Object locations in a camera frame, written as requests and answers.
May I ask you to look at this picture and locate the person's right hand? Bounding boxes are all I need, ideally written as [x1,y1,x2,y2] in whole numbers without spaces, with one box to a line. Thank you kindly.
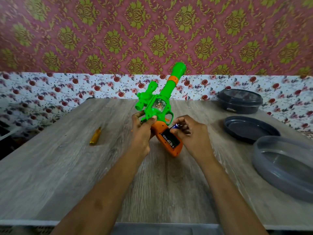
[170,115,215,160]

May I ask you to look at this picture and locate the green and orange toy gun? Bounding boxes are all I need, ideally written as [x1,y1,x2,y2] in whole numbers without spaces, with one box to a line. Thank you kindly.
[135,62,187,157]

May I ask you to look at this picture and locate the person's left forearm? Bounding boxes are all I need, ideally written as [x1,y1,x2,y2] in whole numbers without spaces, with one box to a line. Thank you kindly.
[51,150,150,235]

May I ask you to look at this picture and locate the black battery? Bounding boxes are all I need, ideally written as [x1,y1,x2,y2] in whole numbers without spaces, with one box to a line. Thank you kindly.
[162,130,180,149]

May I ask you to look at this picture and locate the yellow screwdriver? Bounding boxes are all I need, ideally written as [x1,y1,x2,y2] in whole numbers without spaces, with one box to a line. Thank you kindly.
[89,127,102,146]

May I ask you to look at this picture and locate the dark grey round lid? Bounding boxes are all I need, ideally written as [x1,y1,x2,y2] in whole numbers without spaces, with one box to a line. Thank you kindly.
[224,116,281,145]

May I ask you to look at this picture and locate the person's left hand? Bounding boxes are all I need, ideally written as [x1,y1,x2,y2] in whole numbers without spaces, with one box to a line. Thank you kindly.
[131,110,157,157]

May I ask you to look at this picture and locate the translucent grey round container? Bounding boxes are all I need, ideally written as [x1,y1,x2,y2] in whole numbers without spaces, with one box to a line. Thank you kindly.
[252,136,313,203]

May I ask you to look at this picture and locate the person's right forearm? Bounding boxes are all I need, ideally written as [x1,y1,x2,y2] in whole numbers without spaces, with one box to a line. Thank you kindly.
[194,151,269,235]

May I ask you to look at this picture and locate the dark grey lidded container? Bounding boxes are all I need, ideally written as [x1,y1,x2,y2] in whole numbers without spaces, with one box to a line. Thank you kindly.
[217,89,263,114]

